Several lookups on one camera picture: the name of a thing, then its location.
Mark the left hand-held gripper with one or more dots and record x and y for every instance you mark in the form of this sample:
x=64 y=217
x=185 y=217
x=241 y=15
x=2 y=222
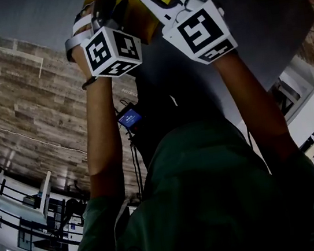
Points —
x=111 y=52

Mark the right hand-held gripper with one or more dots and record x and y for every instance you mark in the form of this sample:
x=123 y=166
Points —
x=201 y=33

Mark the yellow object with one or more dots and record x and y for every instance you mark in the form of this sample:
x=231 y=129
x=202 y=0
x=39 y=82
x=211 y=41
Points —
x=136 y=17

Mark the person's left forearm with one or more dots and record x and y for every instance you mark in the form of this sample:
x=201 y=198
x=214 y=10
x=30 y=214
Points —
x=101 y=136

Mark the person's right forearm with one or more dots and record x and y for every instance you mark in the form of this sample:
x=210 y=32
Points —
x=256 y=107

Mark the person's left hand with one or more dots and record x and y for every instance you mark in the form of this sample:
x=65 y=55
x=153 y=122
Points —
x=81 y=66

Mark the person's black trousers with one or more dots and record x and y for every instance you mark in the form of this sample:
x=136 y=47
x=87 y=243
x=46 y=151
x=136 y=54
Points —
x=157 y=107

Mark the black device with screen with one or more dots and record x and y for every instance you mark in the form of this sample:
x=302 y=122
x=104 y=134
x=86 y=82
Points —
x=129 y=117

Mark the person's green shirt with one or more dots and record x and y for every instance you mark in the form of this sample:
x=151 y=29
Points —
x=215 y=201

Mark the white desk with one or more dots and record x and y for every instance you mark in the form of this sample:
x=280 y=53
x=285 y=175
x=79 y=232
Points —
x=10 y=199

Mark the black shelf frame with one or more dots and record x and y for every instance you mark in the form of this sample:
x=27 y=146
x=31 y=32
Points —
x=29 y=228

